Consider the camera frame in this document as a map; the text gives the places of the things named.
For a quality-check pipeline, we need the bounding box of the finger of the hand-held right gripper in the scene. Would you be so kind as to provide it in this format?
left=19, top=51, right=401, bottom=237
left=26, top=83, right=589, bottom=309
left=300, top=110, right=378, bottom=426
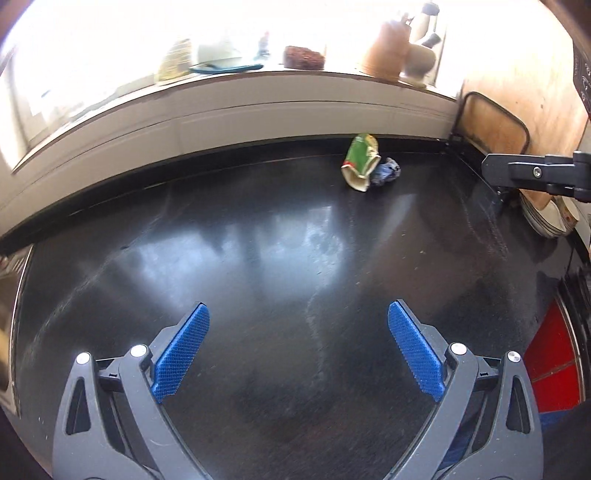
left=481, top=150, right=591, bottom=204

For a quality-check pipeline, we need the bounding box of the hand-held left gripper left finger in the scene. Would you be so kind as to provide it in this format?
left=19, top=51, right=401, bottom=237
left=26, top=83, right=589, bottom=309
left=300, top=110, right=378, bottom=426
left=52, top=302, right=211, bottom=480

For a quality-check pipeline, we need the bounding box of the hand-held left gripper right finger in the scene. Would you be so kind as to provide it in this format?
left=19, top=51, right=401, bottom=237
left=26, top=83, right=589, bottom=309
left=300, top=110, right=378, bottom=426
left=387, top=299, right=543, bottom=480

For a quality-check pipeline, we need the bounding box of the blue purple wrapper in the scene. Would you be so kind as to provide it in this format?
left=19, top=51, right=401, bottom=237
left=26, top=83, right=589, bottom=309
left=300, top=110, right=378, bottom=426
left=370, top=157, right=402, bottom=187

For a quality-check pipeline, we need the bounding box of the green paper cup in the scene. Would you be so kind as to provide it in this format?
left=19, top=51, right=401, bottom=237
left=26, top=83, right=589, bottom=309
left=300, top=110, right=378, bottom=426
left=341, top=133, right=382, bottom=193

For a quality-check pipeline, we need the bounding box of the stack of plates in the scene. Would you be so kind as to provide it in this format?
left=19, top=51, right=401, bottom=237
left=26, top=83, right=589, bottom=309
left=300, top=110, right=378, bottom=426
left=518, top=188, right=580, bottom=239

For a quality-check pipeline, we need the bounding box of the dark appliance panel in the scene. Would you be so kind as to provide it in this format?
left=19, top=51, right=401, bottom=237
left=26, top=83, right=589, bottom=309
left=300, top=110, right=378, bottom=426
left=571, top=34, right=591, bottom=114

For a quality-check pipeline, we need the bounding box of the red panel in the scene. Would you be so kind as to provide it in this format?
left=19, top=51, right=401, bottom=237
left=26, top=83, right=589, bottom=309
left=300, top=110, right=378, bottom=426
left=525, top=295, right=581, bottom=415

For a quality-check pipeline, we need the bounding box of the white round pot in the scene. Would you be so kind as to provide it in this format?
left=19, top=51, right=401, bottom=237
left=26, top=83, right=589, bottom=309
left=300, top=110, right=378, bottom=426
left=403, top=33, right=443, bottom=88

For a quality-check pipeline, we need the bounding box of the metal sink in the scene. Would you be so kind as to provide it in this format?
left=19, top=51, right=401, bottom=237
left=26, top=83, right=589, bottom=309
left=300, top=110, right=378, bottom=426
left=0, top=244, right=34, bottom=418

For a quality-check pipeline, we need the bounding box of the white bottle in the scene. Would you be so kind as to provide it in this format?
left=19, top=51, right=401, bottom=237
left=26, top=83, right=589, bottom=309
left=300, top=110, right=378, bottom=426
left=410, top=2, right=440, bottom=43

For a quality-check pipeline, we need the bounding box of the wooden utensil holder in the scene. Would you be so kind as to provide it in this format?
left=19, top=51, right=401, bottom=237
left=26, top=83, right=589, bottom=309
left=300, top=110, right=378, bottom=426
left=359, top=17, right=413, bottom=80

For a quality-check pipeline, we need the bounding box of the brown block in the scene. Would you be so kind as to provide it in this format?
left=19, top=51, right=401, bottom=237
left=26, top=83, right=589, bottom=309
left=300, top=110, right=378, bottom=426
left=283, top=45, right=327, bottom=71

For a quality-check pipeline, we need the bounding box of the blue flat tray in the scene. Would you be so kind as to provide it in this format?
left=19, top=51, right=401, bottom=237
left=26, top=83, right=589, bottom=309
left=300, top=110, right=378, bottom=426
left=188, top=62, right=265, bottom=75

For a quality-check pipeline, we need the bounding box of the yellow green packet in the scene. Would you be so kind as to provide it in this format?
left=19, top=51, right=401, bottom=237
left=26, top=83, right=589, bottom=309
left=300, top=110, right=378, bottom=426
left=156, top=38, right=193, bottom=85

